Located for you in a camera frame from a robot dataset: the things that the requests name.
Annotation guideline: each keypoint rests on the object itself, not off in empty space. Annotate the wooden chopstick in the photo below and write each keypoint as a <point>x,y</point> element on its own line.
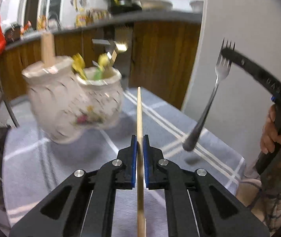
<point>141,222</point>
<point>45,49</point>
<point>51,50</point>

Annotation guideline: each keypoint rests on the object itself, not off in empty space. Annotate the black wok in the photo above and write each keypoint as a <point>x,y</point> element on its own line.
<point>122,6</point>

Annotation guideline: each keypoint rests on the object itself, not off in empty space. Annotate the grey plaid table cloth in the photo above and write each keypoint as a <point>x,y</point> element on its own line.
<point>34,165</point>

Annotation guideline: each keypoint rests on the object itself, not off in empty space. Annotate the silver metal fork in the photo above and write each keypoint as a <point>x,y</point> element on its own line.
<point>222,70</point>

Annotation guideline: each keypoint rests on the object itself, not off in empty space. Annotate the person's right hand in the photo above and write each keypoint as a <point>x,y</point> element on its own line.
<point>270,134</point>

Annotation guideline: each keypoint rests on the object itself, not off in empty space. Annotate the yellow tin can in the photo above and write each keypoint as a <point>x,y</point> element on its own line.
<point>80,20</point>

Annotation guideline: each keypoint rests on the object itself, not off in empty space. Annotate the rice cooker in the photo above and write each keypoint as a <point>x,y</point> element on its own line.
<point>13,33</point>

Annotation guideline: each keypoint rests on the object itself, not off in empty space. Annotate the white floral ceramic utensil holder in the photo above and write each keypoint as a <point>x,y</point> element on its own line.
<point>65,105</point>

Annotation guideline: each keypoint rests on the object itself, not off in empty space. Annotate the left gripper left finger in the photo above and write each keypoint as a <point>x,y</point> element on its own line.
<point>83,204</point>

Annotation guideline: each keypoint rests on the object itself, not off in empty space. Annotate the green yellow plastic utensil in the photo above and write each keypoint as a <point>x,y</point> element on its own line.
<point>102,64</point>

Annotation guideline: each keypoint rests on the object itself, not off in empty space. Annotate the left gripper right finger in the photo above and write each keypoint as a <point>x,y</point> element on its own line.
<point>196,203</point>

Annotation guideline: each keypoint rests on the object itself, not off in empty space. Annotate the window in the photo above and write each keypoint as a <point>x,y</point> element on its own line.
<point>43,14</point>

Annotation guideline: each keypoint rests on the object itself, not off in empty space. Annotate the white ceramic pot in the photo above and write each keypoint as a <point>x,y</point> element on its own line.
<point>155,5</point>

